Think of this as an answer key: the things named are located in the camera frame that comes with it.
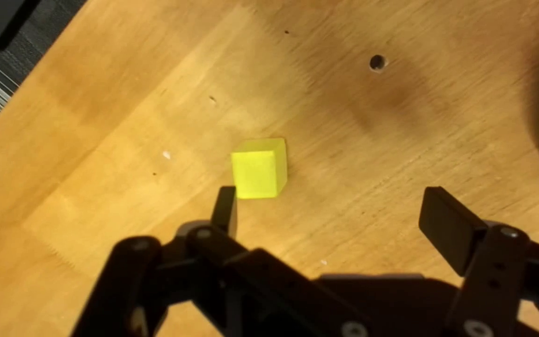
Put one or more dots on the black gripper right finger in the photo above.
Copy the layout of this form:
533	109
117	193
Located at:
499	266

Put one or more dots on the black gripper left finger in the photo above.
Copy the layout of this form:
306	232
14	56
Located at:
245	292

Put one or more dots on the pale yellow block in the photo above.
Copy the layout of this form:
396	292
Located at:
259	167

